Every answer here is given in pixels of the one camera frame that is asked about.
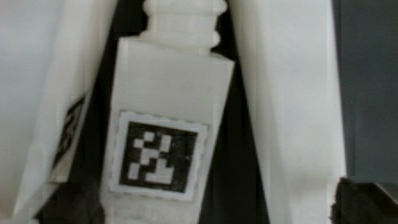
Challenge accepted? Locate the white square table top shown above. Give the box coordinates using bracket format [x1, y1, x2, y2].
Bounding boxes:
[0, 0, 118, 214]

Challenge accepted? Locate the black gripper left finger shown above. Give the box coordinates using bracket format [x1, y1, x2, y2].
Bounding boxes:
[36, 179, 106, 224]

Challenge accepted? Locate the white right obstacle bar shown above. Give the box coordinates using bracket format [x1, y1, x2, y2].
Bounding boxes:
[230, 0, 347, 224]

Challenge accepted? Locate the white table leg with tag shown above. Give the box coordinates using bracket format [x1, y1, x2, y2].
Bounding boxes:
[102, 0, 235, 224]

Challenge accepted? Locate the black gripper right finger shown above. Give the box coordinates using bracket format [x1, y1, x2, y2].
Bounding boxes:
[331, 178, 398, 224]

